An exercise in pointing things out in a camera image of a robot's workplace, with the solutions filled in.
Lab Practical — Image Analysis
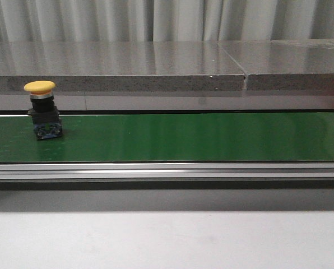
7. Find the yellow mushroom push button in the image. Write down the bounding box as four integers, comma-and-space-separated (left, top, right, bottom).
24, 80, 63, 140

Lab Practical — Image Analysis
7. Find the grey speckled stone slab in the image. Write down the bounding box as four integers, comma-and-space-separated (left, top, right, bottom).
0, 41, 244, 92

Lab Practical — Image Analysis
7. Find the green conveyor belt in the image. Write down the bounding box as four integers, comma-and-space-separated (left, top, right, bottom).
0, 112, 334, 163

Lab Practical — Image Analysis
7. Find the grey stone slab right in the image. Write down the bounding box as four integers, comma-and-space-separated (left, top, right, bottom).
218, 39, 334, 95

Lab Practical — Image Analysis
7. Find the white pleated curtain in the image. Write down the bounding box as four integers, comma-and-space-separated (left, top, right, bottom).
0, 1, 334, 42

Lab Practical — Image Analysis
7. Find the aluminium conveyor side rail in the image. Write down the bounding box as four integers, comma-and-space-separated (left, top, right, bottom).
0, 161, 334, 183

